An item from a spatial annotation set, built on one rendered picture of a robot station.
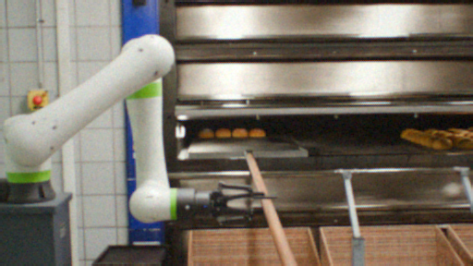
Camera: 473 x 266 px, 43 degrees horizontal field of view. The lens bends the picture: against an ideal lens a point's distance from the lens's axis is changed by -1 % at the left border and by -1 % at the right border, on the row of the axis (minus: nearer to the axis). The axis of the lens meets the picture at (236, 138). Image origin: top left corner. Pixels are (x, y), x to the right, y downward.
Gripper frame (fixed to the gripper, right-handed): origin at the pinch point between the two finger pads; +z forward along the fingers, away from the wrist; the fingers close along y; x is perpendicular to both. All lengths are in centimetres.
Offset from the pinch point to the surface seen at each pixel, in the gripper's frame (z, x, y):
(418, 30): 76, -99, -57
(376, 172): 49, -62, 1
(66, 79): -82, -97, -36
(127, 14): -54, -96, -65
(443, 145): 95, -116, -3
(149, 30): -45, -96, -58
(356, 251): 36, -40, 27
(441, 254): 86, -89, 44
